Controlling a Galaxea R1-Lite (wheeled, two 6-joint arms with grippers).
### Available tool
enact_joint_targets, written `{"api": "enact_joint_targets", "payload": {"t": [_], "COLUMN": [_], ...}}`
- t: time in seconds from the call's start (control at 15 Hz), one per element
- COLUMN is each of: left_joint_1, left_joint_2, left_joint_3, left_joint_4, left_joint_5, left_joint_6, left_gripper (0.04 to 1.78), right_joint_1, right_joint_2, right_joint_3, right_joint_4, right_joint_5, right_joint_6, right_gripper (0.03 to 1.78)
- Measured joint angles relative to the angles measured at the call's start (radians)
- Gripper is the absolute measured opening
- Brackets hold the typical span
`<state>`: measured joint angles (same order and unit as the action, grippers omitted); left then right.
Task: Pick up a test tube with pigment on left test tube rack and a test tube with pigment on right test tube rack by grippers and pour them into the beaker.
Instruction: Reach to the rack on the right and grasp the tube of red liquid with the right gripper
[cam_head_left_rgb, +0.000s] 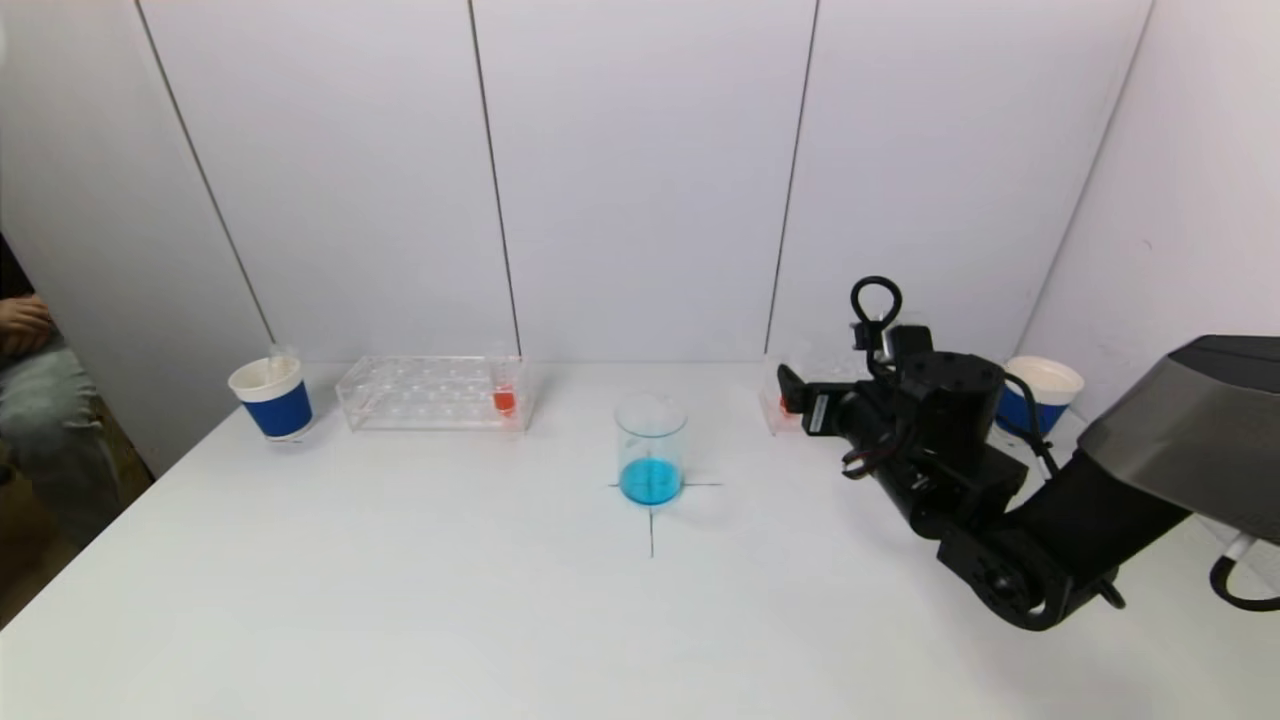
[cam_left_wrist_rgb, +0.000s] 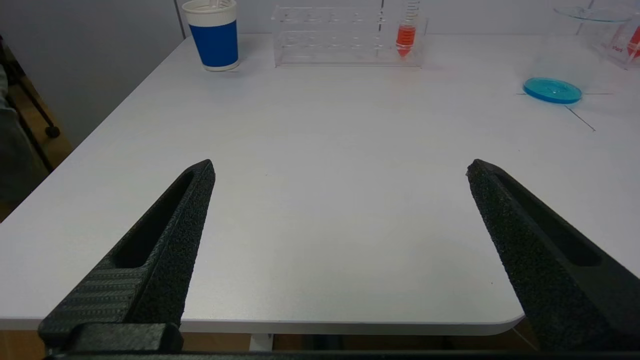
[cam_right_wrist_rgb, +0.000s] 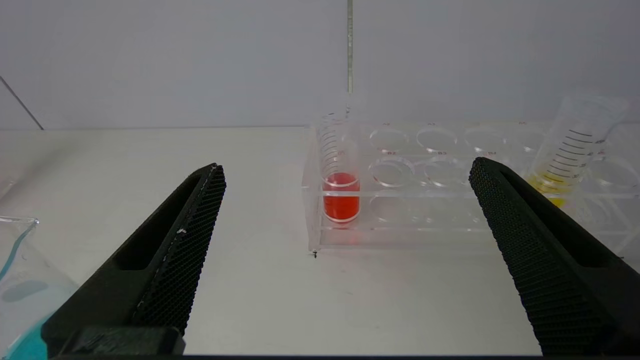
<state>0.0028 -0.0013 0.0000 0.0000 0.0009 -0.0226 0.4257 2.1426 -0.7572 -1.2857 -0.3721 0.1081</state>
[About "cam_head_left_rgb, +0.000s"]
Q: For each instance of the blue and white paper cup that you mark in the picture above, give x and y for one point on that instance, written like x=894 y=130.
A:
x=278 y=408
x=1045 y=385

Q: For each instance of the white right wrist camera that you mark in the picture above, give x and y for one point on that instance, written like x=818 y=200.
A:
x=905 y=345

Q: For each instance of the clear glass beaker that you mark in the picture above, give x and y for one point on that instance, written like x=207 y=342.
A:
x=651 y=470

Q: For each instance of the clear acrylic test tube rack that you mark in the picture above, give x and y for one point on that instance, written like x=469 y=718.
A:
x=830 y=365
x=420 y=395

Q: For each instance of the test tube with blue pigment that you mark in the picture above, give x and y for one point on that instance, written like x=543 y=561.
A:
x=285 y=360

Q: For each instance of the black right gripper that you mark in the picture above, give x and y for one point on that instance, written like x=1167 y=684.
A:
x=817 y=409

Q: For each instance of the grey and black right robot arm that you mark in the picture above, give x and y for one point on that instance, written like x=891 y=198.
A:
x=1150 y=460

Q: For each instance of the grey trouser leg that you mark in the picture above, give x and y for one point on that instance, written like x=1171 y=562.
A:
x=50 y=430

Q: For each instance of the person's bare hand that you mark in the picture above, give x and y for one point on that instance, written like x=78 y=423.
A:
x=25 y=325

